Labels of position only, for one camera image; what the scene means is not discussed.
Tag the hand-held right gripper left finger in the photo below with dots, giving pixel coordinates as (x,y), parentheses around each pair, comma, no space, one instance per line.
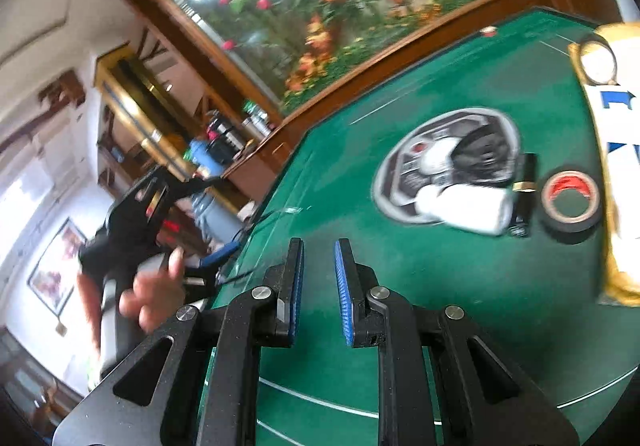
(297,276)

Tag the small red white chip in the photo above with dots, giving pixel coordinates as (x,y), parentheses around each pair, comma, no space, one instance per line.
(487,30)

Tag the green packet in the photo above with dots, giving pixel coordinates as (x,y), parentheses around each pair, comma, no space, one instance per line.
(255,111)

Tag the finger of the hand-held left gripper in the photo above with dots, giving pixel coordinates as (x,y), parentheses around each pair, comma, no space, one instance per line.
(220,253)
(195,185)

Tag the gold-rimmed grey patterned box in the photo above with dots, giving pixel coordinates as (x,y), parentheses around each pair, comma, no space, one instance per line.
(612,271)

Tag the black ribbed knob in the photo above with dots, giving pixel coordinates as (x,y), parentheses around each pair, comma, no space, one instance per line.
(485,150)

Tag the black lipstick tube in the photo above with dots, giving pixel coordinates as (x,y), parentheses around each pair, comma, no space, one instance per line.
(525,170)

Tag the person's left hand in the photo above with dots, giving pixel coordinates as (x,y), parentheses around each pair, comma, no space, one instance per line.
(155,296)

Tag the curved wooden counter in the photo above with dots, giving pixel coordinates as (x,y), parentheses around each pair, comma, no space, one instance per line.
(450,20)

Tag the table control panel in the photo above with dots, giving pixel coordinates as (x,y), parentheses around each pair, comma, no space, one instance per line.
(400,175)

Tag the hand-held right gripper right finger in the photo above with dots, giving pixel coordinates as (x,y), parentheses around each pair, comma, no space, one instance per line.
(342,286)

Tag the plain black tape roll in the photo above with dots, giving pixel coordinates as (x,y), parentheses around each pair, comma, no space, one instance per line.
(612,53)

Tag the grey water bucket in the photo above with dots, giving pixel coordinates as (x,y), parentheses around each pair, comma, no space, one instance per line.
(215,221)

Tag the gold framed wooden cabinet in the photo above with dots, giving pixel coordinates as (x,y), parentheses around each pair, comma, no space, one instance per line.
(135,125)

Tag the framed wall picture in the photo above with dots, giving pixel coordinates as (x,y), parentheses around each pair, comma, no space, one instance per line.
(55,266)

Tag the black tape roll red label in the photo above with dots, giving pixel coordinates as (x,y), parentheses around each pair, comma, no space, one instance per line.
(570,231)

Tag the short white bottle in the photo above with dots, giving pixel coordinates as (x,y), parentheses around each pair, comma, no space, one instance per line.
(465,208)

